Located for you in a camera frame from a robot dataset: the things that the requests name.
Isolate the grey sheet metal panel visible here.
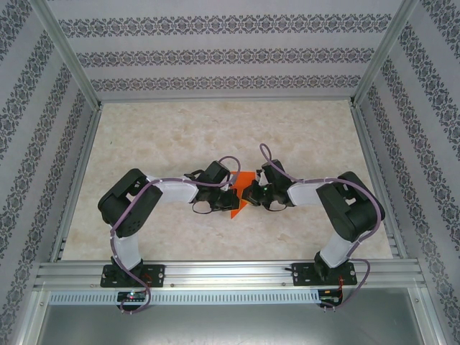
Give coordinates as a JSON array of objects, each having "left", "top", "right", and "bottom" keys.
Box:
[{"left": 35, "top": 303, "right": 439, "bottom": 345}]

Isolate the aluminium frame post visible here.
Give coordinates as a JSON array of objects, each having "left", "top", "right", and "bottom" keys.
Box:
[
  {"left": 349, "top": 0, "right": 420, "bottom": 108},
  {"left": 29, "top": 0, "right": 104, "bottom": 110}
]

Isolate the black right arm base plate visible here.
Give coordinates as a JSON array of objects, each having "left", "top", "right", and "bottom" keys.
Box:
[{"left": 291, "top": 262, "right": 359, "bottom": 288}]

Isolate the aluminium table side rail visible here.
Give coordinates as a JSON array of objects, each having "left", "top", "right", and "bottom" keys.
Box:
[
  {"left": 49, "top": 103, "right": 105, "bottom": 262},
  {"left": 349, "top": 101, "right": 410, "bottom": 260}
]

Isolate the aluminium frame leg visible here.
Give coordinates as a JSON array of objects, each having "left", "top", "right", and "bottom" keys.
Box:
[
  {"left": 16, "top": 289, "right": 51, "bottom": 345},
  {"left": 409, "top": 287, "right": 446, "bottom": 345}
]

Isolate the orange paper sheet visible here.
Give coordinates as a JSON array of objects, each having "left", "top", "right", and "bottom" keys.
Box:
[{"left": 227, "top": 171, "right": 258, "bottom": 221}]

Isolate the aluminium mounting rail beam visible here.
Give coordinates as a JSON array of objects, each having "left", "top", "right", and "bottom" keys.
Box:
[{"left": 33, "top": 259, "right": 429, "bottom": 290}]

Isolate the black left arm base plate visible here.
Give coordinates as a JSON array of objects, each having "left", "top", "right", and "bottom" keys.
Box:
[{"left": 100, "top": 264, "right": 166, "bottom": 289}]

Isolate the slotted grey cable duct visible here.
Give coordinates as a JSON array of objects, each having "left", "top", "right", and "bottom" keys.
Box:
[{"left": 47, "top": 290, "right": 321, "bottom": 306}]

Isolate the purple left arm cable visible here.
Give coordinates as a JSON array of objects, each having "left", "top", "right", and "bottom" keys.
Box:
[{"left": 109, "top": 155, "right": 242, "bottom": 314}]

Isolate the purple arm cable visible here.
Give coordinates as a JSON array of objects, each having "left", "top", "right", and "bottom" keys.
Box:
[
  {"left": 258, "top": 143, "right": 385, "bottom": 313},
  {"left": 109, "top": 155, "right": 242, "bottom": 314}
]

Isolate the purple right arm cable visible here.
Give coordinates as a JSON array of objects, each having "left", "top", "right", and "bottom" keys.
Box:
[{"left": 258, "top": 143, "right": 385, "bottom": 313}]

